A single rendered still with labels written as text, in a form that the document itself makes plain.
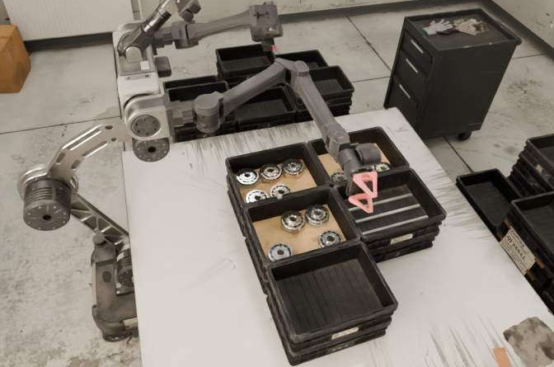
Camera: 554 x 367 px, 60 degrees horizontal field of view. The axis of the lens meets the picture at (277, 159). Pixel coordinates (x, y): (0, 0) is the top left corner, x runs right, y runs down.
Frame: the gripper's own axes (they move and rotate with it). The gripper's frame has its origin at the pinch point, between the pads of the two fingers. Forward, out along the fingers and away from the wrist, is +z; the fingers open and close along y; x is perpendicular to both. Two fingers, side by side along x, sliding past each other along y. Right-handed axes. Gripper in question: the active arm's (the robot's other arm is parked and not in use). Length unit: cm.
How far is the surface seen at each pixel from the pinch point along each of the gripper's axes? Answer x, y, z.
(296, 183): -4, 62, -66
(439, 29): -138, 55, -171
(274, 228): 13, 62, -44
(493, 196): -140, 117, -75
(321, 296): 4, 62, -9
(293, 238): 6, 62, -37
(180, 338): 57, 76, -13
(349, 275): -9, 62, -15
